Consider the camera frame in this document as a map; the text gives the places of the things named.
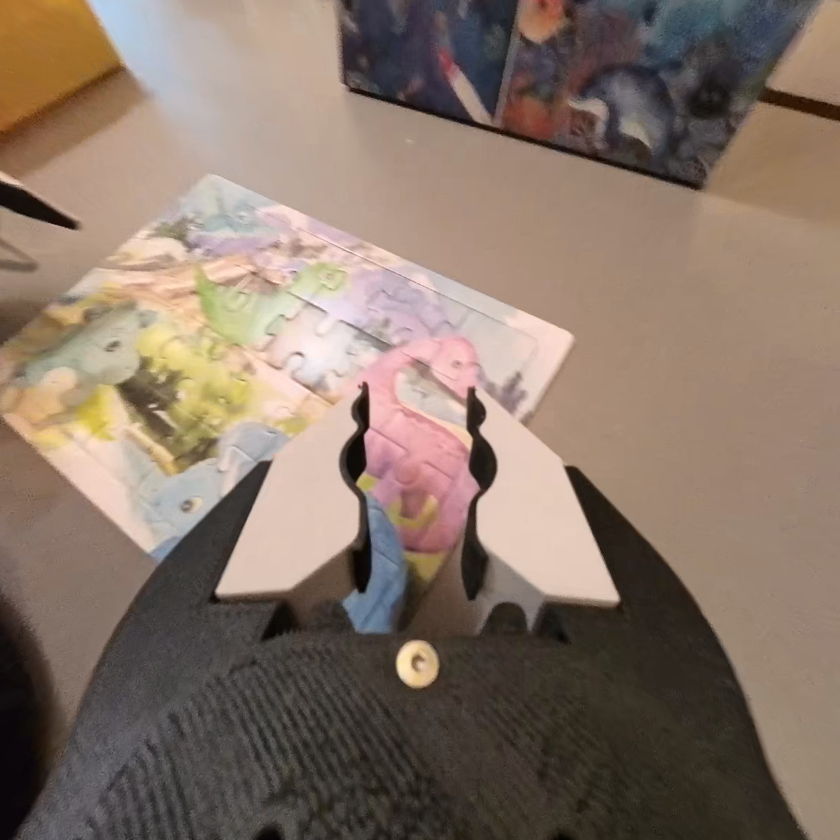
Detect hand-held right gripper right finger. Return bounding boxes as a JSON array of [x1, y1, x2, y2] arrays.
[[461, 386, 623, 632]]

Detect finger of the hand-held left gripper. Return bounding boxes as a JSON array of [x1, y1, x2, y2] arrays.
[[0, 167, 81, 232], [0, 230, 39, 273]]

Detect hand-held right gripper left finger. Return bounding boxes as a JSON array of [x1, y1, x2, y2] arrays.
[[215, 382, 374, 624]]

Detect dinosaur jigsaw puzzle board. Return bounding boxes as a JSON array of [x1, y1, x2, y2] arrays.
[[0, 172, 576, 635]]

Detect large yellow box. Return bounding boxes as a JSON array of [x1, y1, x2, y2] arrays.
[[0, 0, 124, 134]]

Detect printed picture puzzle box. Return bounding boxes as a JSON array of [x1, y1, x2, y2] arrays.
[[338, 0, 821, 190]]

